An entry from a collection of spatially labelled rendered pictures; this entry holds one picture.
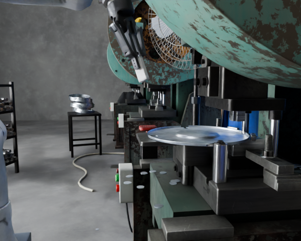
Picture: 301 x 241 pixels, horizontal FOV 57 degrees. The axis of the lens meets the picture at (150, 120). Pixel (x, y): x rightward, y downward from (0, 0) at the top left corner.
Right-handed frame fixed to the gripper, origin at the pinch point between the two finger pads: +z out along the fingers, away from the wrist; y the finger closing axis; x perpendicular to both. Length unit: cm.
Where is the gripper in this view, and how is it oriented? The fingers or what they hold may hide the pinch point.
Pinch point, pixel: (140, 69)
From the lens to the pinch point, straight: 81.3
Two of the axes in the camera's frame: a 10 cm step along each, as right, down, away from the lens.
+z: 3.1, 9.5, -0.5
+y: -5.7, 1.5, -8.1
